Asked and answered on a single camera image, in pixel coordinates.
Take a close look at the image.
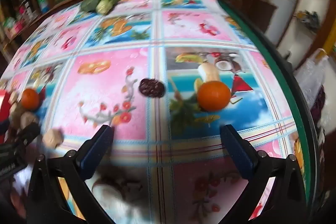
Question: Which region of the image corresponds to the dark thermos flask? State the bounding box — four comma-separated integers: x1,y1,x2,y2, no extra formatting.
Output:
21,0,36,20

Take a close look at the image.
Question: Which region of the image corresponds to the printed plastic tablecloth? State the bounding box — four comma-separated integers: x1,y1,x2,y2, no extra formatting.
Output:
0,0,313,224

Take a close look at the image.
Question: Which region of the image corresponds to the orange tangerine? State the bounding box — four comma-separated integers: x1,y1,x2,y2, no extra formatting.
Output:
20,89,40,110
197,81,231,111

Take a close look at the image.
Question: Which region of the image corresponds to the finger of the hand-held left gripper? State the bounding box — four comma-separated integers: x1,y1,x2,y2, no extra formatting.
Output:
17,123,41,146

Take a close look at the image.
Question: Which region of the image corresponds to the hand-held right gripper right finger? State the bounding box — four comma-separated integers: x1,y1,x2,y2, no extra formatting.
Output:
220,124,309,224

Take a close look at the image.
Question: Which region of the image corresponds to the beige round nut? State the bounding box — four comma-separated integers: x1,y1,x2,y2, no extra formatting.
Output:
8,93,19,107
20,112,40,130
43,128,65,148

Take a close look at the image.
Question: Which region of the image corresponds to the red cardboard box white inside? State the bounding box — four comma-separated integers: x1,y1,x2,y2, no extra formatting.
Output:
0,91,12,135

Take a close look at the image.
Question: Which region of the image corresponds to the dark wrinkled date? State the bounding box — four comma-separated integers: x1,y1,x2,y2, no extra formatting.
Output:
138,78,166,98

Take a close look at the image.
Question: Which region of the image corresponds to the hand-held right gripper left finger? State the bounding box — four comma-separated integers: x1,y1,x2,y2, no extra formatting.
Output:
25,124,116,224

